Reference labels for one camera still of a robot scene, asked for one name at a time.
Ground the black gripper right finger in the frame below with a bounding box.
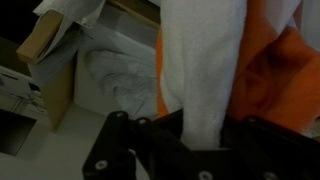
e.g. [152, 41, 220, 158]
[219, 114, 320, 180]

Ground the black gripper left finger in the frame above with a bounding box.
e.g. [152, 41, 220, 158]
[82, 109, 201, 180]

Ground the orange white striped towel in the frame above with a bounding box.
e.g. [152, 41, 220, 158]
[155, 0, 320, 151]

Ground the white cloth in bag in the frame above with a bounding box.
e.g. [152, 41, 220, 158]
[84, 49, 159, 118]

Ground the white round fabric bag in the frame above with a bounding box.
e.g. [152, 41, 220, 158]
[15, 0, 162, 122]

